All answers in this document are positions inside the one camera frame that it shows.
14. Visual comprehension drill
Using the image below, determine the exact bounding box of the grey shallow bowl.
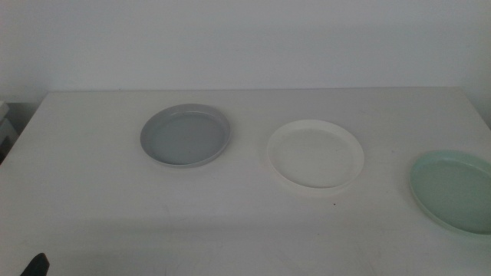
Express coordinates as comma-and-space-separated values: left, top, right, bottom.
139, 103, 232, 169

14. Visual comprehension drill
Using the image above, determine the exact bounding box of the white shallow bowl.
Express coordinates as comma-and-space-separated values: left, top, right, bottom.
266, 119, 365, 189

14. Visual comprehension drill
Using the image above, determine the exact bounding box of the mint green shallow bowl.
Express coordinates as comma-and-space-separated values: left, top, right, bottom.
408, 149, 491, 236

